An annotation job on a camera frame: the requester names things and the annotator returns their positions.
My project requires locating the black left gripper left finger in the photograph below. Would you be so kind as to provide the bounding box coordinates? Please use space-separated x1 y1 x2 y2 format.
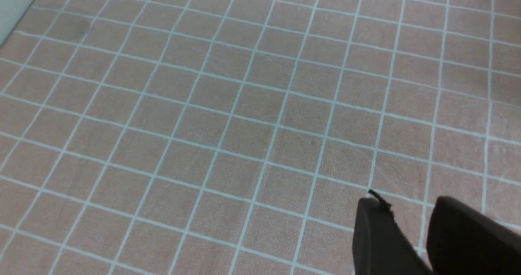
352 190 433 275

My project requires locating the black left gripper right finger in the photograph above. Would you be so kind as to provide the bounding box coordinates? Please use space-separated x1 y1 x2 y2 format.
426 196 521 275

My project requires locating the pink grid tablecloth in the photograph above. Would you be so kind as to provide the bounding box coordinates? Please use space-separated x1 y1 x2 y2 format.
1 0 520 275

